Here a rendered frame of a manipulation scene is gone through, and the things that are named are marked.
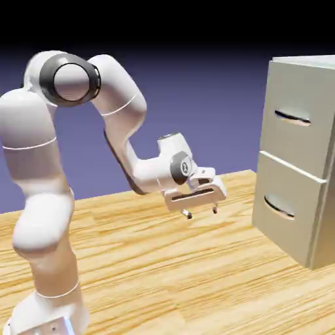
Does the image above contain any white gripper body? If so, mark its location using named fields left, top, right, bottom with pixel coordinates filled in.
left=163, top=175, right=228, bottom=213

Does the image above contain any pale green drawer front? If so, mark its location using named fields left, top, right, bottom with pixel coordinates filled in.
left=251, top=150, right=327, bottom=268
left=260, top=60, right=335, bottom=181

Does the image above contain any pale green cabinet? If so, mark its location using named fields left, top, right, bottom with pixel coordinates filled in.
left=251, top=55, right=335, bottom=271

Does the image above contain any curved metal drawer handle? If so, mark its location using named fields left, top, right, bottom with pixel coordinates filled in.
left=263, top=194, right=296, bottom=220
left=273, top=107, right=311, bottom=127

